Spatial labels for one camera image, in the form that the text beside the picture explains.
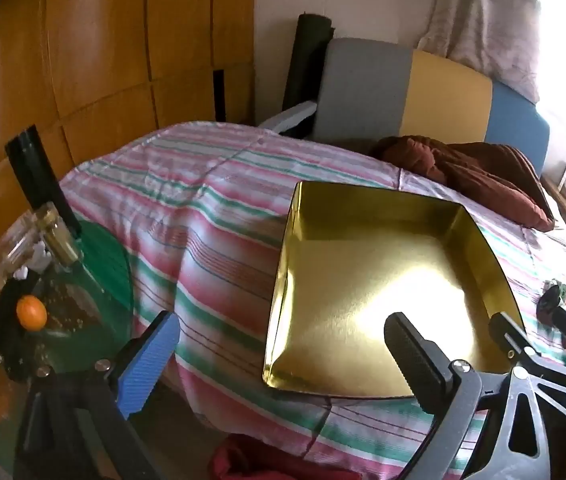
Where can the gold metal tray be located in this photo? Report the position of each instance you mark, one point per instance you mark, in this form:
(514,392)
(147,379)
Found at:
(363,280)

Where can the black tube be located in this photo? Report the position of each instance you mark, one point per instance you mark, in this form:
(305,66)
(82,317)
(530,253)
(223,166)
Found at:
(35,175)

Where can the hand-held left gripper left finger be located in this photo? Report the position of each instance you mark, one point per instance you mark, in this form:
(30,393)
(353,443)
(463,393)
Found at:
(145,365)

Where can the red cloth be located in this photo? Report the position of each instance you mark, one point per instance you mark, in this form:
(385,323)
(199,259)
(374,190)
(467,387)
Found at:
(263,460)

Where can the grey yellow blue headboard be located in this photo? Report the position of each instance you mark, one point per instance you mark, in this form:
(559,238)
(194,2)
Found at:
(413,90)

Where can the glass bottle with gold cap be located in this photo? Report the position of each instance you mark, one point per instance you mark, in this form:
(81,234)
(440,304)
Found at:
(60,240)

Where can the beige curtain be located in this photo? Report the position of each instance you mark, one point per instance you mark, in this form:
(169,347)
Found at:
(483,20)

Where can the green glass side table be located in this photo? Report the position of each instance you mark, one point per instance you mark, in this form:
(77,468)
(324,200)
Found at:
(108,270)

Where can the wooden wardrobe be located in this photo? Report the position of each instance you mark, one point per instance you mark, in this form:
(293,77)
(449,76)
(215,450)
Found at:
(113,35)

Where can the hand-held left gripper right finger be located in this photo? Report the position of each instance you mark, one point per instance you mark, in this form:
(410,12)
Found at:
(413,355)

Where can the striped pink green blanket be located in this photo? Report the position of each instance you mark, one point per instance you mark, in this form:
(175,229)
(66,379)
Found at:
(203,220)

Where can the brown pillow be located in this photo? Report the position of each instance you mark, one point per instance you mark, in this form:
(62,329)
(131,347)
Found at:
(473,165)

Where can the small orange ball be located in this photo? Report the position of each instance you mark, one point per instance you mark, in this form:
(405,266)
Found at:
(31,312)

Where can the white bed frame rail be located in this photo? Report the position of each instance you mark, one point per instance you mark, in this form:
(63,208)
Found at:
(288,115)

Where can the black and green toy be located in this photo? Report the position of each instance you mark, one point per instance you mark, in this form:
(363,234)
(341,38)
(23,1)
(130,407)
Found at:
(549,304)

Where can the black rolled mat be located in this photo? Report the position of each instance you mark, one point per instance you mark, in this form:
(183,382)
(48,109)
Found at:
(305,60)

